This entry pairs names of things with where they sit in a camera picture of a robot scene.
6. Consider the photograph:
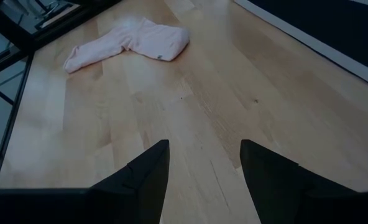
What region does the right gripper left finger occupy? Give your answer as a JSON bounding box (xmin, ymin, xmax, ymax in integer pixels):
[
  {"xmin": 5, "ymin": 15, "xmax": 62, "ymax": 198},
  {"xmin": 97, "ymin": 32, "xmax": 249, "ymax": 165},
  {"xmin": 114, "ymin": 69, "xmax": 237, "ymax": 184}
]
[{"xmin": 87, "ymin": 139, "xmax": 171, "ymax": 224}]

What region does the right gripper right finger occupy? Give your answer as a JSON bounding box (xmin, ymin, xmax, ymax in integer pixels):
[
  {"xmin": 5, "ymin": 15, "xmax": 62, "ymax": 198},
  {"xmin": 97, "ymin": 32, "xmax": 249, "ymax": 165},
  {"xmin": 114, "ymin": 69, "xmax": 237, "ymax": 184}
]
[{"xmin": 239, "ymin": 139, "xmax": 359, "ymax": 224}]

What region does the pale pink fleece garment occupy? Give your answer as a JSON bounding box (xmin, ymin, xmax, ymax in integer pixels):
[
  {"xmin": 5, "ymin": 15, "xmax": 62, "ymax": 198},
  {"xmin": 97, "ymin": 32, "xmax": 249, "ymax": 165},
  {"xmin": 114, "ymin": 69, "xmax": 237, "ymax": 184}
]
[{"xmin": 63, "ymin": 17, "xmax": 191, "ymax": 75}]

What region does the navy white striped fabric bin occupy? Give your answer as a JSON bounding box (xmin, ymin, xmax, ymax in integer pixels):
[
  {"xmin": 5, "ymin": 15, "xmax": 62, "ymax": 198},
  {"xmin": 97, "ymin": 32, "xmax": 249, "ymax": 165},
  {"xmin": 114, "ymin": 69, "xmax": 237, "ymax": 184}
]
[{"xmin": 233, "ymin": 0, "xmax": 368, "ymax": 91}]

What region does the black metal table frame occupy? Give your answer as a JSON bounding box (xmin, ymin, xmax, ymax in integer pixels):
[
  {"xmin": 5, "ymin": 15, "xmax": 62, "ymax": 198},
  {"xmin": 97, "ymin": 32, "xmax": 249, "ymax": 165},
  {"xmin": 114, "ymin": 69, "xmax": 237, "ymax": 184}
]
[{"xmin": 0, "ymin": 0, "xmax": 122, "ymax": 189}]

